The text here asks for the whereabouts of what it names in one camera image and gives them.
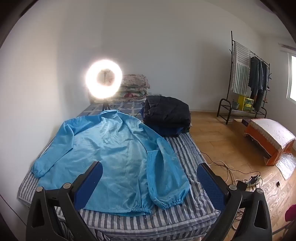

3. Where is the striped bed mattress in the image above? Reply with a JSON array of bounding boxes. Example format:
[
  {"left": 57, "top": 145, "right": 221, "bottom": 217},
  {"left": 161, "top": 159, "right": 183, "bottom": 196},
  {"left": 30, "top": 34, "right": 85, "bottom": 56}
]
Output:
[{"left": 17, "top": 95, "right": 221, "bottom": 241}]

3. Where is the orange bench with white cover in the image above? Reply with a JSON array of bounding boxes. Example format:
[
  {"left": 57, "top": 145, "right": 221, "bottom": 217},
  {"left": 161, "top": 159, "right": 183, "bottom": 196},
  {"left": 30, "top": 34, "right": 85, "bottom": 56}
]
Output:
[{"left": 245, "top": 118, "right": 296, "bottom": 166}]

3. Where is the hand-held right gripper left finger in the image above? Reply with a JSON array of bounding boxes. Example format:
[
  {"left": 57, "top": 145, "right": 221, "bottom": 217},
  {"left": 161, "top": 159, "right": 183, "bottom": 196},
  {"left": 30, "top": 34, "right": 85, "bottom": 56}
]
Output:
[{"left": 26, "top": 161, "right": 103, "bottom": 241}]

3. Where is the blue hanging garment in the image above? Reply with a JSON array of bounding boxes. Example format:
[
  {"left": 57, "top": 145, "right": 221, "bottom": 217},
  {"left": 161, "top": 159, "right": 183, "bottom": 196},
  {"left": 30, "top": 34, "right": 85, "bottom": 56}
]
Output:
[{"left": 257, "top": 59, "right": 270, "bottom": 112}]

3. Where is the white floor cable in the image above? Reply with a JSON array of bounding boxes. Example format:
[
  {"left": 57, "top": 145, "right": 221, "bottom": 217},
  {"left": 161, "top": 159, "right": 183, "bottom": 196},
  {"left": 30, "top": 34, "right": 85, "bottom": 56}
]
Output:
[{"left": 225, "top": 166, "right": 238, "bottom": 186}]

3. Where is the ring light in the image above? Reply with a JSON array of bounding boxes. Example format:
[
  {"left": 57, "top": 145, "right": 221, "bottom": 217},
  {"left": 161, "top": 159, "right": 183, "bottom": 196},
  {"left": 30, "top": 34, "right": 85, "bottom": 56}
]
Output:
[{"left": 84, "top": 59, "right": 123, "bottom": 101}]

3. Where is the cardboard box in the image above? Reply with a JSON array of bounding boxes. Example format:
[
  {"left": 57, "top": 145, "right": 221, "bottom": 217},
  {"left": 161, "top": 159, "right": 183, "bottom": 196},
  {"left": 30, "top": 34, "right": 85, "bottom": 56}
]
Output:
[{"left": 232, "top": 119, "right": 252, "bottom": 138}]

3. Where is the window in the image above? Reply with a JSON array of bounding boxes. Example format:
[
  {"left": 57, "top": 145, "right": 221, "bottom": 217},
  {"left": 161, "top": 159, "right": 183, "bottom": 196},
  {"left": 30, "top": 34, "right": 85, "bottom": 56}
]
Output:
[{"left": 286, "top": 53, "right": 296, "bottom": 103}]

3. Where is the white power strip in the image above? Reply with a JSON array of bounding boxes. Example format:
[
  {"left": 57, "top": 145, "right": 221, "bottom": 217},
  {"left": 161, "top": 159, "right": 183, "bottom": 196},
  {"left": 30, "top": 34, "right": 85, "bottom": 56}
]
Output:
[{"left": 242, "top": 176, "right": 262, "bottom": 186}]

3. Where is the black floor cable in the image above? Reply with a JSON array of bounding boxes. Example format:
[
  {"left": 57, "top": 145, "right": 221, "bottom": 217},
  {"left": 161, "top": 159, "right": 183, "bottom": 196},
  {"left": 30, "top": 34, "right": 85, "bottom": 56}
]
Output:
[{"left": 199, "top": 150, "right": 260, "bottom": 178}]

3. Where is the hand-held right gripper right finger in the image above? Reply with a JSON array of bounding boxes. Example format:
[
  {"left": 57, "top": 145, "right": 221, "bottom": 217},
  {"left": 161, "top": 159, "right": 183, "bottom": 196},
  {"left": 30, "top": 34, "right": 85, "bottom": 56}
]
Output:
[{"left": 196, "top": 163, "right": 273, "bottom": 241}]

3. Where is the dark blue folded garment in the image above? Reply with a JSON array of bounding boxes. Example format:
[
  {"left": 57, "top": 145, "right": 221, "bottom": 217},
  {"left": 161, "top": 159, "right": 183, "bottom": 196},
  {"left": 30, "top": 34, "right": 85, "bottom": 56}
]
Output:
[{"left": 147, "top": 122, "right": 191, "bottom": 138}]

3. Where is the pale floral folded quilt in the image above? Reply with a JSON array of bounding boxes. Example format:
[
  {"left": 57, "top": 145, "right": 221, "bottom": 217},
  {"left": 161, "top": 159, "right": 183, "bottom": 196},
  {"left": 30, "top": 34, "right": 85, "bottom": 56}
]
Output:
[{"left": 121, "top": 74, "right": 151, "bottom": 89}]

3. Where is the dark green hanging garment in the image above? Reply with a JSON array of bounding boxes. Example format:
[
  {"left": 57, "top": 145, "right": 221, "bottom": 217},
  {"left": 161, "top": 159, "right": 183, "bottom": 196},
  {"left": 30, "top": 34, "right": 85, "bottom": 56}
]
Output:
[{"left": 248, "top": 56, "right": 260, "bottom": 97}]

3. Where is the yellow crate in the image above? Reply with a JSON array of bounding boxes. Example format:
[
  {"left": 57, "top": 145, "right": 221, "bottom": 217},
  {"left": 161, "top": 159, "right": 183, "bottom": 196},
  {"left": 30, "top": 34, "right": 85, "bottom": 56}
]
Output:
[{"left": 238, "top": 95, "right": 255, "bottom": 113}]

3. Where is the light blue zip coat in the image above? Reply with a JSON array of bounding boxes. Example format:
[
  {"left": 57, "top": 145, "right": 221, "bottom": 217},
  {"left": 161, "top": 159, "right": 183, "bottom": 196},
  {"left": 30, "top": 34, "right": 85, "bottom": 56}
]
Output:
[{"left": 31, "top": 109, "right": 191, "bottom": 217}]

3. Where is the black metal clothes rack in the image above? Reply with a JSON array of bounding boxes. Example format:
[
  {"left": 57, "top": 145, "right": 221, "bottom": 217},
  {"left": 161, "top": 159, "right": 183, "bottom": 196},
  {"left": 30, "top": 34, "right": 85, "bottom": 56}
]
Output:
[{"left": 217, "top": 31, "right": 271, "bottom": 125}]

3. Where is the green white striped towel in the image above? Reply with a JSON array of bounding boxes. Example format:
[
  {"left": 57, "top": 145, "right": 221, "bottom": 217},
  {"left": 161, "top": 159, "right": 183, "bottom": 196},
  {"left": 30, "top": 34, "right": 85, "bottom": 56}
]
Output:
[{"left": 231, "top": 41, "right": 251, "bottom": 95}]

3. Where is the black puffy jacket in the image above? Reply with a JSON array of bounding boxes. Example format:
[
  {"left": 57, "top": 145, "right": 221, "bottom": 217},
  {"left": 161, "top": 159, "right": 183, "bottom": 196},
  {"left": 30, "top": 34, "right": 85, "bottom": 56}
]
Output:
[{"left": 143, "top": 95, "right": 191, "bottom": 131}]

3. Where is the person's pink clothing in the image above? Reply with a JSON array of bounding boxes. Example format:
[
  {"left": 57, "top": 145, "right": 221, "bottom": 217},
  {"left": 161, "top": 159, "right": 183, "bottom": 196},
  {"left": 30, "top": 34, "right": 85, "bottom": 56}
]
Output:
[{"left": 284, "top": 205, "right": 296, "bottom": 223}]

